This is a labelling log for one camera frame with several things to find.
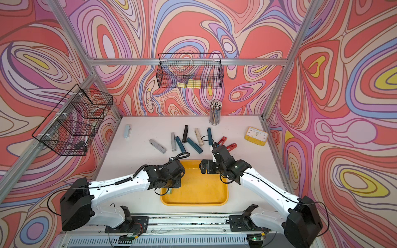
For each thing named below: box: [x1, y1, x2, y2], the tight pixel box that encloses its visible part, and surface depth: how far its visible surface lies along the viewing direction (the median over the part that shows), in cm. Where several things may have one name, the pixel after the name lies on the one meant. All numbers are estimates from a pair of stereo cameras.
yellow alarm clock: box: [243, 126, 269, 147], surface depth 107 cm
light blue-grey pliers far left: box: [124, 124, 132, 140], surface depth 110 cm
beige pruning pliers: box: [194, 127, 204, 146], surface depth 107 cm
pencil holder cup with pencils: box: [208, 99, 223, 126], surface depth 107 cm
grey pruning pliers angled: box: [148, 138, 167, 154], surface depth 102 cm
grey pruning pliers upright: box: [171, 132, 177, 152], surface depth 103 cm
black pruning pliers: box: [182, 125, 189, 143], surface depth 107 cm
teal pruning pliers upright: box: [207, 127, 213, 146], surface depth 107 cm
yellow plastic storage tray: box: [160, 159, 229, 207], surface depth 84 cm
